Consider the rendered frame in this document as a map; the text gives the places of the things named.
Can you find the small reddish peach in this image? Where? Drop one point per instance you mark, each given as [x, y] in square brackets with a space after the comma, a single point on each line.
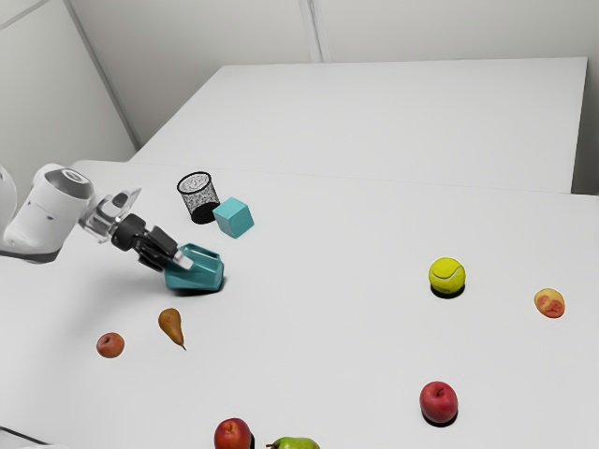
[110, 345]

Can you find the black mesh pen holder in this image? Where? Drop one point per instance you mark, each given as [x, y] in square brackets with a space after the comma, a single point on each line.
[199, 196]

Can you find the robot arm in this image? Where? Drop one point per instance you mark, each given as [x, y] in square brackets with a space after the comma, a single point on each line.
[44, 206]

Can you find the brown pear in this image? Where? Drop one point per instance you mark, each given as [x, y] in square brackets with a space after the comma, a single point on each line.
[170, 326]

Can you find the green pear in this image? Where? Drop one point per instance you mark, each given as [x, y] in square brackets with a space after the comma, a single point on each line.
[295, 443]

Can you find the teal block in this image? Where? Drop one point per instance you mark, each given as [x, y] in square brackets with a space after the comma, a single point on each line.
[233, 216]

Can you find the yellow tennis ball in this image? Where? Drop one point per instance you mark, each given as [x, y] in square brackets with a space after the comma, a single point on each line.
[447, 275]

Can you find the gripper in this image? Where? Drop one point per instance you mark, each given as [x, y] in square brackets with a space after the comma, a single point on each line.
[130, 233]

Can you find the teal faceted mug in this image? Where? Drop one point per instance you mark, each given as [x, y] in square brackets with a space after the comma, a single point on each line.
[199, 273]

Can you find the dark red apple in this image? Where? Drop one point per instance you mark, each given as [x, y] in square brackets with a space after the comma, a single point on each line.
[438, 401]

